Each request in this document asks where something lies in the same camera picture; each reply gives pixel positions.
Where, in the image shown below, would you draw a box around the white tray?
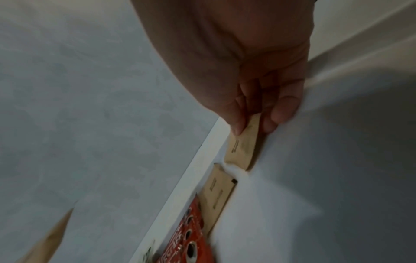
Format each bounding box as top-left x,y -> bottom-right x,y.
128,64 -> 416,263

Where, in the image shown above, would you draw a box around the brown sugar packet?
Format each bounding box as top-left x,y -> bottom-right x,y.
224,113 -> 265,172
198,163 -> 239,237
16,207 -> 75,263

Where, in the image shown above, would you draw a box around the person's right hand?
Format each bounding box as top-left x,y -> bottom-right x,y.
130,0 -> 318,136

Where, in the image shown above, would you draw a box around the red Nescafe coffee sticks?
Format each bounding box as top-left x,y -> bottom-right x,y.
156,193 -> 217,263

